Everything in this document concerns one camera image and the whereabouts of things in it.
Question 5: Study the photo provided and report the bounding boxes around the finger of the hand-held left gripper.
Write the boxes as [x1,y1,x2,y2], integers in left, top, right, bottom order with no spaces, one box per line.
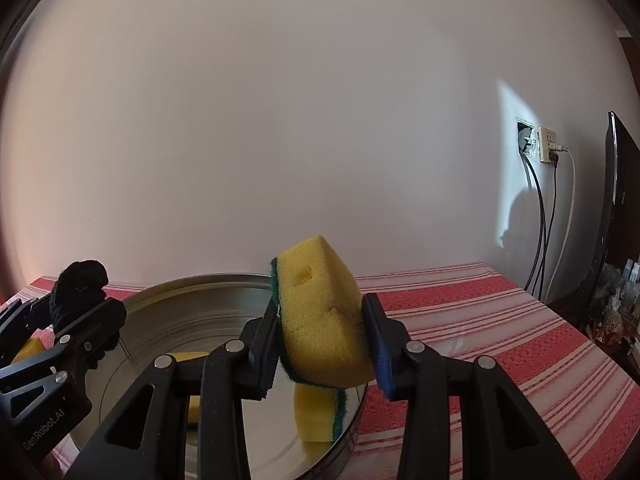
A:
[0,298,127,427]
[0,294,55,367]

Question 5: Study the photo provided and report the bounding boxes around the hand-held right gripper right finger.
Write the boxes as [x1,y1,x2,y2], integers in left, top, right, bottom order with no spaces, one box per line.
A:
[361,292,582,480]

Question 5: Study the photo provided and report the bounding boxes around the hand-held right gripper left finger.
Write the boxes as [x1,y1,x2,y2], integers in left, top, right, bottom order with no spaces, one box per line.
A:
[65,295,281,480]

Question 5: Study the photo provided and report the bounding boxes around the dark blue fuzzy ball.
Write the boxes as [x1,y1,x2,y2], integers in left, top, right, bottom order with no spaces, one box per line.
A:
[48,260,112,337]

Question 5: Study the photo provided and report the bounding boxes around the round metal tin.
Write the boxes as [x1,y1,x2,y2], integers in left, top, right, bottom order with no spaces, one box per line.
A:
[67,272,371,480]

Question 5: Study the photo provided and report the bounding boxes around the red striped tablecloth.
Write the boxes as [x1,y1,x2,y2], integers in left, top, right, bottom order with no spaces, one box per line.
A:
[0,261,640,480]

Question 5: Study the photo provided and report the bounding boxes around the clear bottles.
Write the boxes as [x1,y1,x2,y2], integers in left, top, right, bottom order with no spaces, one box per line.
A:
[620,258,640,311]

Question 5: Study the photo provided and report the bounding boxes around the black monitor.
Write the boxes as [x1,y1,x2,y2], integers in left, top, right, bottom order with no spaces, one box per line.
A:
[575,111,640,341]

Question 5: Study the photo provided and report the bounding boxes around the black power cable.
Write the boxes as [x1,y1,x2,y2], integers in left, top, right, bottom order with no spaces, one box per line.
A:
[532,154,561,298]
[520,150,546,293]

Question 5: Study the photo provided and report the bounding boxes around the open wall box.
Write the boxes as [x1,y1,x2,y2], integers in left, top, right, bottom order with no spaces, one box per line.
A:
[516,118,538,157]

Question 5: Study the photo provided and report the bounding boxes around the white wall outlet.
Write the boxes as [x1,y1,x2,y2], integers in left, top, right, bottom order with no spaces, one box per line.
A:
[535,126,559,164]

